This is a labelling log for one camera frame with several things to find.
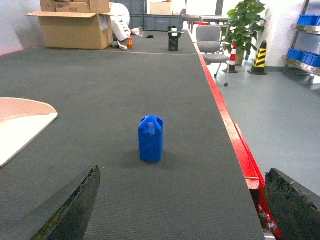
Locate potted green plant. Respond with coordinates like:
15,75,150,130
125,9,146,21
224,0,266,65

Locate blue plastic jug part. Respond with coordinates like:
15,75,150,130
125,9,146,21
138,115,164,163

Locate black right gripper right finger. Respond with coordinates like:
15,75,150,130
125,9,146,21
264,168,320,240

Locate grey plastic crate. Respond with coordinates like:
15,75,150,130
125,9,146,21
143,14,184,32

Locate beige plastic dustpan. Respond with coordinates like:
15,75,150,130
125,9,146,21
0,97,58,167

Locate red white traffic cone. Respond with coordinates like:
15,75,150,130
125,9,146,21
223,44,238,74

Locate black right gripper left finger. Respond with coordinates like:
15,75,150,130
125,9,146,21
0,165,101,240

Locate steel roller shelf rack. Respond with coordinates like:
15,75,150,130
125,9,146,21
281,0,320,93

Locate yellow black traffic cone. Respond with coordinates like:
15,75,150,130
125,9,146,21
248,40,267,76

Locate red table frame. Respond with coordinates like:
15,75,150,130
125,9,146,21
186,30,283,240

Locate stacked cardboard boxes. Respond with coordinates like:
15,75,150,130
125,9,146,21
39,0,110,14

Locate large open cardboard box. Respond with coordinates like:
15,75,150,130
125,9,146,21
26,11,114,50

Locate orange can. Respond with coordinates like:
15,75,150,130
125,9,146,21
126,36,133,49

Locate white foam roll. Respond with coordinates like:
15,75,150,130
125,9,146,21
110,2,131,42

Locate blue plastic bin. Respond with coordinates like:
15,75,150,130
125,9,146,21
297,15,320,27
286,48,320,68

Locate black device on table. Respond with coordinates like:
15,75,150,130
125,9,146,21
168,26,182,51

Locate grey office chair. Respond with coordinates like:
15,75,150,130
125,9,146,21
196,25,230,87

